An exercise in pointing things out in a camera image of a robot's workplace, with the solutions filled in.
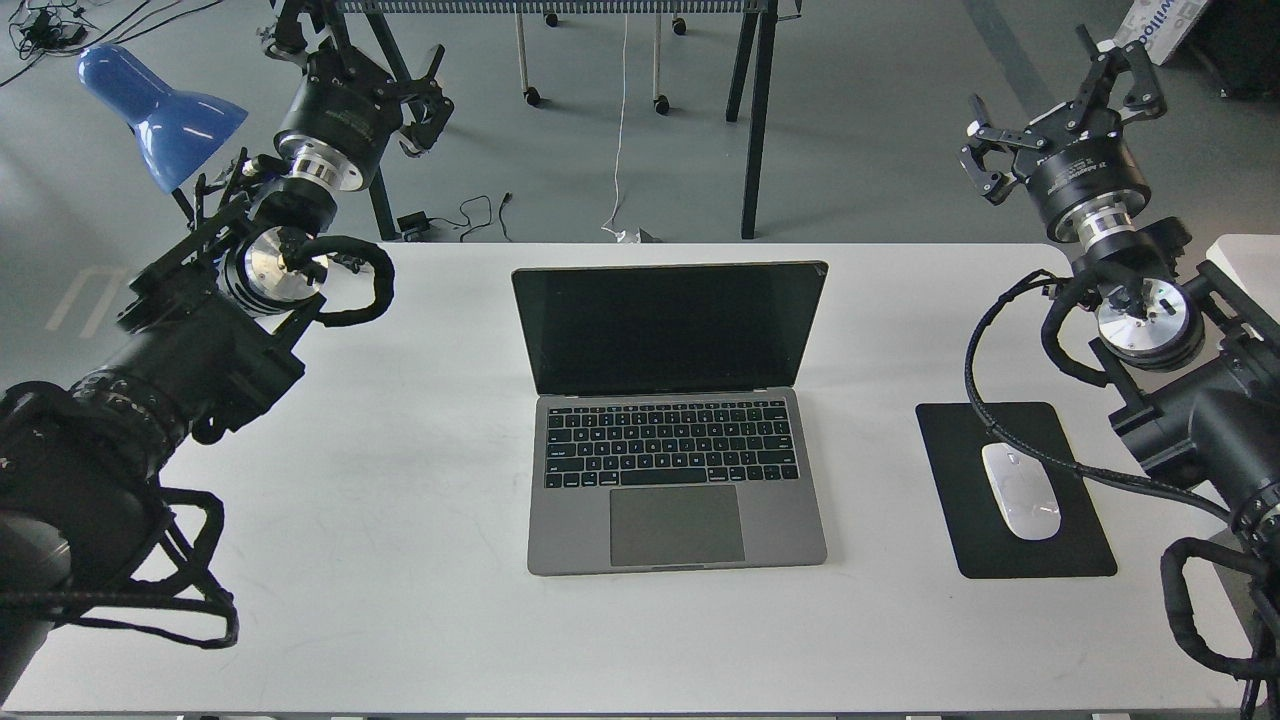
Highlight white computer mouse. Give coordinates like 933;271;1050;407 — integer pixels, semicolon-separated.
980;442;1062;542

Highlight white side table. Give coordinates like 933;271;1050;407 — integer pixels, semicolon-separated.
1206;234;1279;322

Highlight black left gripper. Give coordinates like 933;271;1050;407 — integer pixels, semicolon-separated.
262;1;454;191

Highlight white hanging cable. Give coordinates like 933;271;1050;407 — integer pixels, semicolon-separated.
602;12;641;243

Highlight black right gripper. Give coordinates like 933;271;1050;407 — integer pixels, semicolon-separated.
960;24;1169;243

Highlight blue desk lamp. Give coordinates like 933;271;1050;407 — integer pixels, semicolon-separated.
77;44;248;228

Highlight black mouse pad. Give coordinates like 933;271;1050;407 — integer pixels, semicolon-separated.
915;404;1117;579

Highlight black-legged background table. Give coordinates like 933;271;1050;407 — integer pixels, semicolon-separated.
330;1;782;240

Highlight black cable bundle on floor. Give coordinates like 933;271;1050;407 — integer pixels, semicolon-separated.
0;0;227;88

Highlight black power adapter with cable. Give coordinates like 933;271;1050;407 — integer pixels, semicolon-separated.
396;192;515;243

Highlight grey laptop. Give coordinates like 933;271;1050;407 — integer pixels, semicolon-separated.
511;260;829;577

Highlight white rolling cart legs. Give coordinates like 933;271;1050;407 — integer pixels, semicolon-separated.
515;12;689;117

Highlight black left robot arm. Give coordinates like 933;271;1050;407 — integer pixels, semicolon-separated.
3;1;454;694

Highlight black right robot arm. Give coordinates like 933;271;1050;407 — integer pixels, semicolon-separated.
959;26;1279;719

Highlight white cardboard box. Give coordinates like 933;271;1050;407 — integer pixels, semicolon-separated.
1112;0;1211;65

